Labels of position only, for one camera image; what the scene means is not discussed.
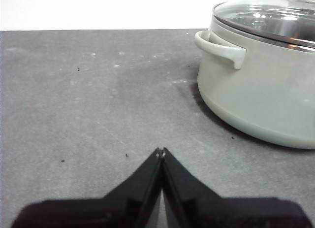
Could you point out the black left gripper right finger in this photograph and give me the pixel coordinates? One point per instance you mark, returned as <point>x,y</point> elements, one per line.
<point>209,210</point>

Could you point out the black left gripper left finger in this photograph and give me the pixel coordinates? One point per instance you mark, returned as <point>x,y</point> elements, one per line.
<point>118,210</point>

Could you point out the glass lid with green knob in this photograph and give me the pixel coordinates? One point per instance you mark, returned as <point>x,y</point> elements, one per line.
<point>270,18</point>

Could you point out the pale green electric pot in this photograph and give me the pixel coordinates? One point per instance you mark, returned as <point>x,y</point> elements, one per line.
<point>258,90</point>

